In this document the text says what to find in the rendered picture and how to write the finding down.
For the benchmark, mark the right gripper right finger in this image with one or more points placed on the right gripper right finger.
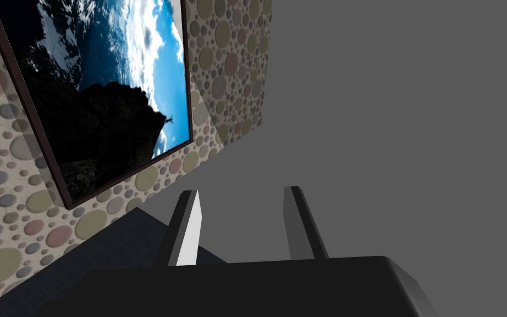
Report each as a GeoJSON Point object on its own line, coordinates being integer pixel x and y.
{"type": "Point", "coordinates": [299, 229]}

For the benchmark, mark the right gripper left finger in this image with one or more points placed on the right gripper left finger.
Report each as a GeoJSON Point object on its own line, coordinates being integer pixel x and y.
{"type": "Point", "coordinates": [186, 237]}

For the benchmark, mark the dark framed mountain sky picture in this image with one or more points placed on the dark framed mountain sky picture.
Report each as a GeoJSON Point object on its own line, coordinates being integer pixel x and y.
{"type": "Point", "coordinates": [104, 88]}

